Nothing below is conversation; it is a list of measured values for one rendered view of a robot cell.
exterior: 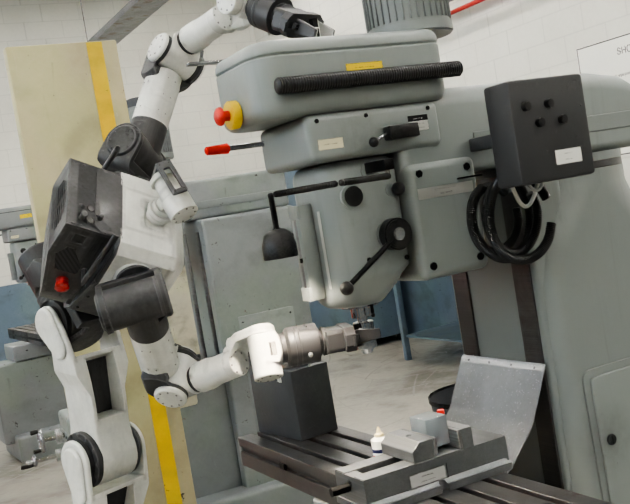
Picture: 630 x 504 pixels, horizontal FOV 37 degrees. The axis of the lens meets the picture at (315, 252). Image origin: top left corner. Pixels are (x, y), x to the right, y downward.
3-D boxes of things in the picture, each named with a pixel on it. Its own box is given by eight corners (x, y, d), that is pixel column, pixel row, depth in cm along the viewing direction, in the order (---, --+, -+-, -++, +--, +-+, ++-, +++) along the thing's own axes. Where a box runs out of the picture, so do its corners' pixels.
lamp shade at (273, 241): (257, 262, 190) (252, 232, 189) (276, 257, 196) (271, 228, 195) (286, 258, 186) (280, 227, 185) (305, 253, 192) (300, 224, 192)
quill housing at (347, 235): (347, 312, 195) (323, 162, 194) (304, 310, 214) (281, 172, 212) (422, 295, 204) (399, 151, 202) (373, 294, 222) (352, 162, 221)
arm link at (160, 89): (183, 66, 244) (160, 141, 237) (143, 41, 236) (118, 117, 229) (209, 55, 236) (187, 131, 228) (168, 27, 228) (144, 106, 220)
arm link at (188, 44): (235, 22, 230) (187, 56, 242) (203, 0, 224) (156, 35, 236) (230, 56, 225) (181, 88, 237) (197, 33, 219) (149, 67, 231)
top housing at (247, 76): (265, 119, 185) (251, 39, 184) (217, 137, 208) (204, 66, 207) (454, 97, 206) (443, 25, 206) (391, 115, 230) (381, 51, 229)
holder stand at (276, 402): (301, 441, 243) (288, 366, 241) (258, 432, 261) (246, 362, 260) (338, 429, 249) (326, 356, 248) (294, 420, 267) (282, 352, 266)
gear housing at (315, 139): (313, 163, 190) (305, 114, 190) (264, 175, 212) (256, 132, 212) (445, 144, 206) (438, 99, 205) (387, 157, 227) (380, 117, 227)
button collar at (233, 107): (236, 127, 193) (231, 99, 193) (225, 131, 198) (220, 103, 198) (245, 126, 194) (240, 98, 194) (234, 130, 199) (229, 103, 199)
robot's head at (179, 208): (161, 231, 205) (180, 207, 200) (140, 196, 208) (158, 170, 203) (184, 228, 210) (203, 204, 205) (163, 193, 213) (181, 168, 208)
